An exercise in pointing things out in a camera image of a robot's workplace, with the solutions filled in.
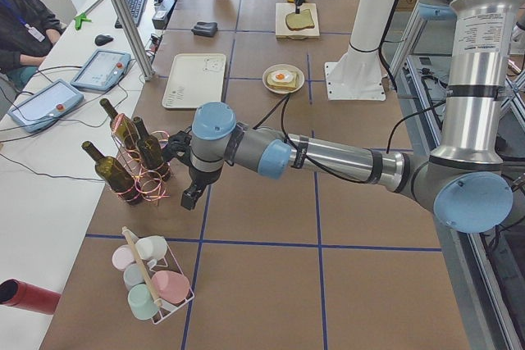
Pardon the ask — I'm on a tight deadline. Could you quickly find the bread slice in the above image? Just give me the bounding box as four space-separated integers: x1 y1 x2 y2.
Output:
285 9 315 31
267 70 297 91

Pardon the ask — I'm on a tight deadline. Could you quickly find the cream bear serving tray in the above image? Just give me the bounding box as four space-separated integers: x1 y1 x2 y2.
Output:
162 53 226 110

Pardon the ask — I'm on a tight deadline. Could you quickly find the wooden cutting board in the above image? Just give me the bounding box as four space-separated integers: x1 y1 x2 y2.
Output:
276 2 320 39

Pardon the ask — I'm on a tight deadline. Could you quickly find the middle dark wine bottle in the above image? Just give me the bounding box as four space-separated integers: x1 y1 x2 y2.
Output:
132 116 171 181

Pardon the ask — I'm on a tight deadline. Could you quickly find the dark wine bottle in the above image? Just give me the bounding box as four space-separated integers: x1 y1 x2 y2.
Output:
132 116 171 181
99 98 140 161
81 141 144 205

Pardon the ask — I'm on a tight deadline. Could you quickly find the white cup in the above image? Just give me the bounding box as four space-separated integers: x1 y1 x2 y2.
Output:
135 235 167 261

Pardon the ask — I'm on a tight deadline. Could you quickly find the fried egg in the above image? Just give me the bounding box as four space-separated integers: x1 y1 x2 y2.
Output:
267 70 295 84

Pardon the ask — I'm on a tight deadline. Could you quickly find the white round plate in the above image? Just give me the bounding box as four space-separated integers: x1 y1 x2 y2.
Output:
262 64 305 94

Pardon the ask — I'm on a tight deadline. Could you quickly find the front dark wine bottle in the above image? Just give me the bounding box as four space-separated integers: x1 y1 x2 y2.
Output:
81 141 144 205

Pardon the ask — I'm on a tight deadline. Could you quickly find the bread slice under egg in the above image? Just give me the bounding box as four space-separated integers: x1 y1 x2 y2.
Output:
267 70 297 91

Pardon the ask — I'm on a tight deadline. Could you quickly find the light pink cup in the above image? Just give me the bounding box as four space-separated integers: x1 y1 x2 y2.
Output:
112 244 135 271

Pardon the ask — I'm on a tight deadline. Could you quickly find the rose pink cup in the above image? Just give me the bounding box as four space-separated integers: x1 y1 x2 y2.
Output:
152 270 190 304

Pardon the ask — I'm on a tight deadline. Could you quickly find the rear dark wine bottle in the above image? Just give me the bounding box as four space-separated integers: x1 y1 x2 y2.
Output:
99 98 140 161

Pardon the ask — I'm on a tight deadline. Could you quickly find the grey folded cloth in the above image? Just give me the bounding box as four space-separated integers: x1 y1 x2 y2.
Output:
191 21 218 38

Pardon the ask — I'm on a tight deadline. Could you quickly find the grey cup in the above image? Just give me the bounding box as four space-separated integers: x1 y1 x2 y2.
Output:
123 263 144 291

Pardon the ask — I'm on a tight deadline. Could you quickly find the mint green cup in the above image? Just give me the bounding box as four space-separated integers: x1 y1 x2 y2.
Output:
127 284 159 320

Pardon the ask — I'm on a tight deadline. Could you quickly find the far teach pendant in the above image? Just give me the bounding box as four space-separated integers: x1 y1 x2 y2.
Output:
71 49 131 93

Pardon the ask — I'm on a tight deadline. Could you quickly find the teach pendant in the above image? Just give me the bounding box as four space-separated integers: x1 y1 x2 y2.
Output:
71 49 131 93
7 79 84 133

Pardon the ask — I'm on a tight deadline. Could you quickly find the black keyboard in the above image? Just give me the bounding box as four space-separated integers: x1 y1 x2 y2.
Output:
126 0 147 26

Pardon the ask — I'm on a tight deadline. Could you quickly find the near teach pendant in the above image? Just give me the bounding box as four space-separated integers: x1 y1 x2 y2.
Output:
7 79 84 133

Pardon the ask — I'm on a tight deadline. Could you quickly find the black computer mouse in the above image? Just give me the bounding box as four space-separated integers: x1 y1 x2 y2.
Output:
94 34 114 47

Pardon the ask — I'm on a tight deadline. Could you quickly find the red cylinder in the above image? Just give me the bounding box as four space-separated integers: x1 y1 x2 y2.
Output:
1 279 61 315

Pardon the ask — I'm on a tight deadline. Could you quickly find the green clamp tool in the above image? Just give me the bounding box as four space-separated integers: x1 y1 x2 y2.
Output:
74 13 92 30

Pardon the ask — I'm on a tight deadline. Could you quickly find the seated person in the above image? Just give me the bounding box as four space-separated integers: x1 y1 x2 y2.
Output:
1 0 63 91

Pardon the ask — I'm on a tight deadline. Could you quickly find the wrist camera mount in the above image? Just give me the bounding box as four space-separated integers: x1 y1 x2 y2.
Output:
162 130 191 166

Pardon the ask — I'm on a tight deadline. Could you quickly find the copper wire bottle rack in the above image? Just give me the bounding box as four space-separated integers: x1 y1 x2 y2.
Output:
112 131 169 203

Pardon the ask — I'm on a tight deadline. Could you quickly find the white wire cup rack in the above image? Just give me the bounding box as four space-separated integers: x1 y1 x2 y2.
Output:
112 227 194 325

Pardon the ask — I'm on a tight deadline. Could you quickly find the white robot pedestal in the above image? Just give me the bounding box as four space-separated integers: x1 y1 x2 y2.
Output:
325 0 395 101

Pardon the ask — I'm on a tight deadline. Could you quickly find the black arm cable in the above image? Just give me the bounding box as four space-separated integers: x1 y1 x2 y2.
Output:
252 93 448 185

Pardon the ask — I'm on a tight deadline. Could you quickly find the wooden rack handle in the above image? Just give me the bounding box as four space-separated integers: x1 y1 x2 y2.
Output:
121 226 162 307

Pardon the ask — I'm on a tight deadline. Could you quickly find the aluminium frame post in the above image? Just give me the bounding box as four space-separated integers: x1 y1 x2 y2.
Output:
111 0 154 81

